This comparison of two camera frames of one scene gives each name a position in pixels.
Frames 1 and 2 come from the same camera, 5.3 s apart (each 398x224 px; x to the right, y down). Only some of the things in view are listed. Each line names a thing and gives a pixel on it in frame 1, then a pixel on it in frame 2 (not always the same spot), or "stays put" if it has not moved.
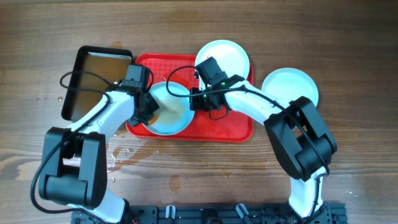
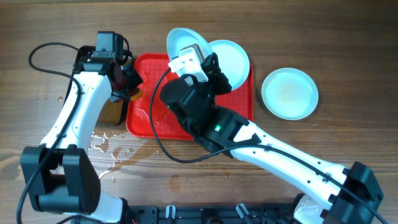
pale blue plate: x=291 y=83 stays put
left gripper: x=154 y=106 -> x=136 y=80
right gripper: x=196 y=103 -> x=212 y=70
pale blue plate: x=229 y=56 stays put
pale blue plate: x=174 y=114 -> x=180 y=38
